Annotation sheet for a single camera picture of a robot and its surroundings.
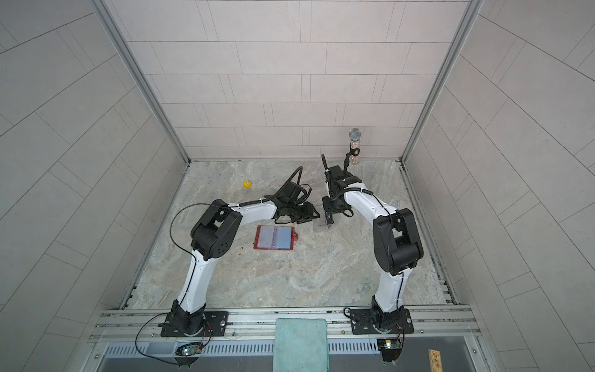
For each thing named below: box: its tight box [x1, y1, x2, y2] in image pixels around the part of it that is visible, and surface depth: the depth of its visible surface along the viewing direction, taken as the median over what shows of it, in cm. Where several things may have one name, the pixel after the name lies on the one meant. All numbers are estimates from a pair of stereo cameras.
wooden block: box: [428, 348, 444, 372], surface depth 65 cm
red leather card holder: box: [253, 225, 299, 251], surface depth 91 cm
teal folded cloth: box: [272, 317, 330, 372], surface depth 68 cm
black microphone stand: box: [343, 142, 361, 174], surface depth 98 cm
